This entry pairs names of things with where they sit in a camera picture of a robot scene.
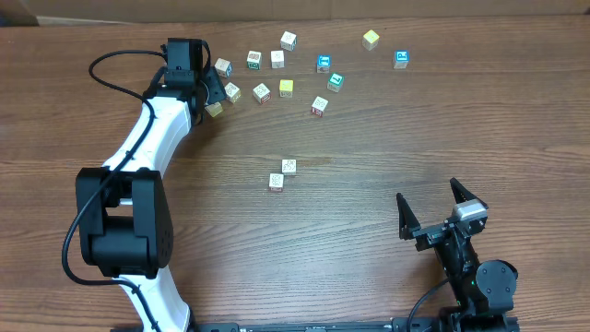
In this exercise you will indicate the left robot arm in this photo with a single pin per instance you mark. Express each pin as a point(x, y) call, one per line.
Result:
point(123, 218)

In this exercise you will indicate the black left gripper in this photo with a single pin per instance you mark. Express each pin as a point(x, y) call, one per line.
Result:
point(215, 86)

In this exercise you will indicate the white block red letter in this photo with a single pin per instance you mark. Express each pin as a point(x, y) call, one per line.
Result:
point(319, 105)

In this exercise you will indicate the white X block yellow side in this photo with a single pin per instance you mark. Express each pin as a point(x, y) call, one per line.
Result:
point(233, 92)

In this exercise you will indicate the white block elephant picture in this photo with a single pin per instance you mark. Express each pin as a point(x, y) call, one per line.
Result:
point(289, 167)

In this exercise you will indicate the blue P block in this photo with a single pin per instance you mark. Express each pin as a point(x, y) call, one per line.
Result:
point(401, 59)

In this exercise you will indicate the yellow top block far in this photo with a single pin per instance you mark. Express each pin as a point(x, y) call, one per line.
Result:
point(370, 40)

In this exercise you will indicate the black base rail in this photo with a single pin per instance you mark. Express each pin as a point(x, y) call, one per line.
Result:
point(322, 327)

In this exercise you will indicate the white block green side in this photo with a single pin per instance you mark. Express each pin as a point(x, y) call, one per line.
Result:
point(253, 60)

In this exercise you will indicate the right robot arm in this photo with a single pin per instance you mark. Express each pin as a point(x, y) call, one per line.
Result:
point(483, 290)

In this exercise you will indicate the white block top centre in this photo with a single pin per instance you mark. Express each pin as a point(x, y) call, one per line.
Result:
point(288, 41)

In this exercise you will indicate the white block blue side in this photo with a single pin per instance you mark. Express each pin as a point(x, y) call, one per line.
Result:
point(223, 67)

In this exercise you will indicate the white block red trim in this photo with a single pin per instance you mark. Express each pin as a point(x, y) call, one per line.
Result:
point(276, 182)

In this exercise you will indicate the blue T block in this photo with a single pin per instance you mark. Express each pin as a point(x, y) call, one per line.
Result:
point(323, 63)

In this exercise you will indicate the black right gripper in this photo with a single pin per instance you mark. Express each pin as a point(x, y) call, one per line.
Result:
point(439, 230)

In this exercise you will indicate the yellow K block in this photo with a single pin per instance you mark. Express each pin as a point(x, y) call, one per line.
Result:
point(286, 88)

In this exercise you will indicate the green L block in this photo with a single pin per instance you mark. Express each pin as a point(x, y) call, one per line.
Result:
point(335, 82)

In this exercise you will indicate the white block red side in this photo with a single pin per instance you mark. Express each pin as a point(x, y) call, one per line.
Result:
point(262, 93)

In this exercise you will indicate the plain white number block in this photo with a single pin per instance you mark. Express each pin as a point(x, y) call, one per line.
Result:
point(277, 59)

